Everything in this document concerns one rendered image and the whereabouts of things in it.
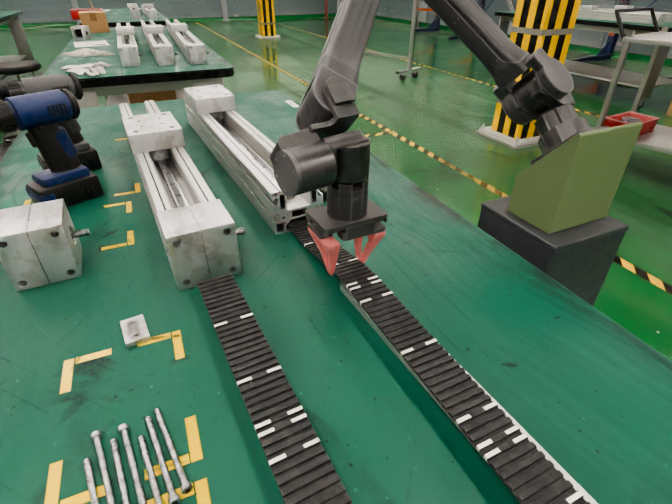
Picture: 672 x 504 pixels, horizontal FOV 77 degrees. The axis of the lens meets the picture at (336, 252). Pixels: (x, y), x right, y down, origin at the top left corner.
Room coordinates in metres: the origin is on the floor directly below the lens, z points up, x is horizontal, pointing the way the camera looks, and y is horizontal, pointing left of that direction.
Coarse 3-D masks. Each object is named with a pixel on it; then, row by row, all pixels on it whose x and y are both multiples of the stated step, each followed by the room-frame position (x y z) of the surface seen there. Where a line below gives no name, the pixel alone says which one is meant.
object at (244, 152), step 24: (192, 120) 1.30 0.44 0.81; (240, 120) 1.12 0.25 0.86; (216, 144) 1.03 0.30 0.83; (240, 144) 1.01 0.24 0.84; (264, 144) 0.93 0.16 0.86; (240, 168) 0.84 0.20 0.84; (264, 168) 0.85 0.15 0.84; (264, 192) 0.73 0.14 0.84; (312, 192) 0.72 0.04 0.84; (264, 216) 0.72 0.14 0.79; (288, 216) 0.68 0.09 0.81
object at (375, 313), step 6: (396, 300) 0.44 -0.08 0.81; (378, 306) 0.43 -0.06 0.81; (384, 306) 0.43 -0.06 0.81; (390, 306) 0.43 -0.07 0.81; (396, 306) 0.43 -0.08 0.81; (402, 306) 0.43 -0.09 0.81; (372, 312) 0.42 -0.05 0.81; (378, 312) 0.42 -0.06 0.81; (384, 312) 0.41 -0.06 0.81; (390, 312) 0.42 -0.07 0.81; (372, 318) 0.41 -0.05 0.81; (378, 318) 0.41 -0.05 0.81
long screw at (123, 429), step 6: (120, 426) 0.27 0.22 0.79; (126, 426) 0.27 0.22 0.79; (120, 432) 0.26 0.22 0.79; (126, 432) 0.26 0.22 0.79; (126, 438) 0.25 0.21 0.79; (126, 444) 0.25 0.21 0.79; (126, 450) 0.24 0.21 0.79; (132, 450) 0.24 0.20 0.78; (132, 456) 0.23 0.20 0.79; (132, 462) 0.23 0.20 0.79; (132, 468) 0.22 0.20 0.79; (132, 474) 0.22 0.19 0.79; (138, 474) 0.22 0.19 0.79; (138, 480) 0.21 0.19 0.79; (138, 486) 0.21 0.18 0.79; (138, 492) 0.20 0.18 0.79; (138, 498) 0.20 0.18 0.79; (144, 498) 0.20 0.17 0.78
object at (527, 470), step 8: (528, 456) 0.22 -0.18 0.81; (536, 456) 0.22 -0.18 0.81; (544, 456) 0.22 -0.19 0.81; (512, 464) 0.21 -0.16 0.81; (520, 464) 0.21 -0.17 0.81; (528, 464) 0.21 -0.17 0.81; (536, 464) 0.21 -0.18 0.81; (544, 464) 0.21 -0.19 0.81; (552, 464) 0.21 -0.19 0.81; (496, 472) 0.21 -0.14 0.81; (504, 472) 0.20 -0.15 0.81; (512, 472) 0.20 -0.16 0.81; (520, 472) 0.20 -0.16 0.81; (528, 472) 0.20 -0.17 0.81; (536, 472) 0.20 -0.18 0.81; (544, 472) 0.20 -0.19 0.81; (504, 480) 0.20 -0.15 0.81; (512, 480) 0.20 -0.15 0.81; (520, 480) 0.20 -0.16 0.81; (528, 480) 0.20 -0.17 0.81; (512, 488) 0.19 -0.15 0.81; (520, 488) 0.19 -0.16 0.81
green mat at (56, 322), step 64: (192, 128) 1.33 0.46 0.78; (256, 128) 1.33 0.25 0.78; (0, 192) 0.85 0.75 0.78; (384, 192) 0.85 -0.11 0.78; (128, 256) 0.60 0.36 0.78; (256, 256) 0.60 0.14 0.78; (384, 256) 0.60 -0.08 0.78; (448, 256) 0.60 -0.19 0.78; (512, 256) 0.60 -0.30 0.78; (0, 320) 0.44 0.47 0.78; (64, 320) 0.44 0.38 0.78; (192, 320) 0.44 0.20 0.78; (256, 320) 0.44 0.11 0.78; (320, 320) 0.44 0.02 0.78; (448, 320) 0.44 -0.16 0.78; (512, 320) 0.44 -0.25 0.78; (576, 320) 0.44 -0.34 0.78; (0, 384) 0.33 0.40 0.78; (128, 384) 0.33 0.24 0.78; (192, 384) 0.33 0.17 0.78; (320, 384) 0.33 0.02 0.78; (384, 384) 0.33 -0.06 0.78; (512, 384) 0.33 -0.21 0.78; (576, 384) 0.33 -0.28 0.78; (640, 384) 0.33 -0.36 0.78; (0, 448) 0.25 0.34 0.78; (64, 448) 0.25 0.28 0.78; (256, 448) 0.25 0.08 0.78; (384, 448) 0.25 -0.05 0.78; (448, 448) 0.25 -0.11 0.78; (576, 448) 0.25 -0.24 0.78; (640, 448) 0.25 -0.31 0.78
